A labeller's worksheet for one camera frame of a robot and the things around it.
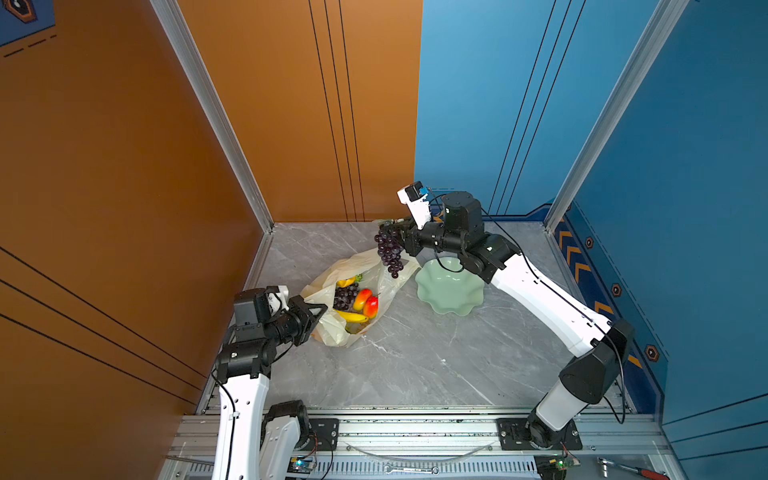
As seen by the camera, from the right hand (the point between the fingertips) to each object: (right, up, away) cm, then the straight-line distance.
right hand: (385, 227), depth 68 cm
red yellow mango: (-8, -21, +26) cm, 34 cm away
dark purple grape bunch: (-13, -20, +23) cm, 33 cm away
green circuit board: (-20, -57, +2) cm, 60 cm away
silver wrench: (+11, -57, +1) cm, 58 cm away
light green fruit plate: (+19, -18, +31) cm, 40 cm away
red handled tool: (+60, -57, 0) cm, 82 cm away
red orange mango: (-5, -22, +23) cm, 32 cm away
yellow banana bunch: (-10, -25, +19) cm, 34 cm away
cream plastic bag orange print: (-13, -24, +2) cm, 28 cm away
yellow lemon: (-13, -15, +25) cm, 32 cm away
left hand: (-14, -18, +3) cm, 23 cm away
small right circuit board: (+40, -57, +2) cm, 70 cm away
